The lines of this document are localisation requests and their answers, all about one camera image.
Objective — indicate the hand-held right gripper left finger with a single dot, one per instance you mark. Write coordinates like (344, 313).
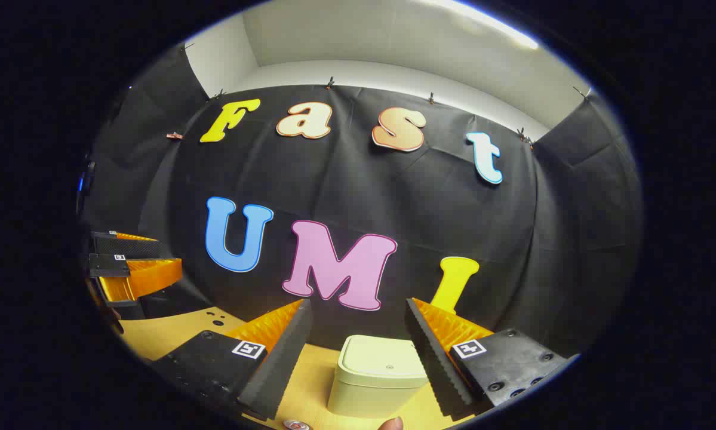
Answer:
(286, 358)

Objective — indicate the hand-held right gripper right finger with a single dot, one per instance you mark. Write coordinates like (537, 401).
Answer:
(435, 358)

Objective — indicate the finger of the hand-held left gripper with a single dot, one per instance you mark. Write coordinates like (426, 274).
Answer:
(131, 246)
(151, 278)

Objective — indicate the pale green desktop garbage bin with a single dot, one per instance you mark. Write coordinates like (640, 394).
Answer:
(375, 382)

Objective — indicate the orange pop can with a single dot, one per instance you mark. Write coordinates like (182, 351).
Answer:
(295, 425)

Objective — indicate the wooden desktop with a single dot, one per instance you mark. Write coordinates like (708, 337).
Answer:
(166, 334)

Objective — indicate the copper cloth clip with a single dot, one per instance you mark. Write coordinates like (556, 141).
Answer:
(174, 136)

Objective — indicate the black backdrop cloth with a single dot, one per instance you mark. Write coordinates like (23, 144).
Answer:
(346, 179)

